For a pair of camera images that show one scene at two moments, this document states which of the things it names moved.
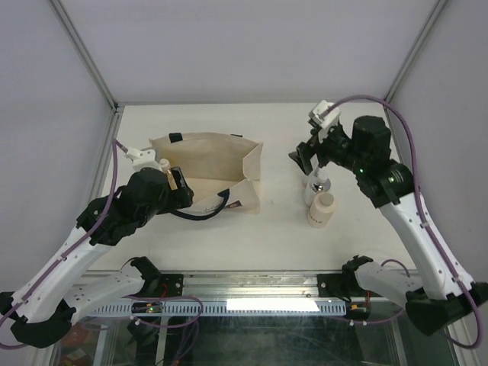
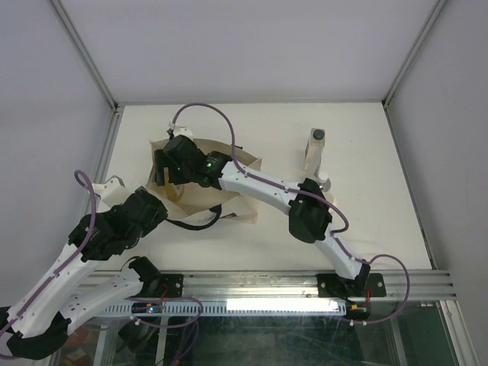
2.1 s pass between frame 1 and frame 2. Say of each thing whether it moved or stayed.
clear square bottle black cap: moved
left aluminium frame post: stayed
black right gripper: moved
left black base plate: stayed
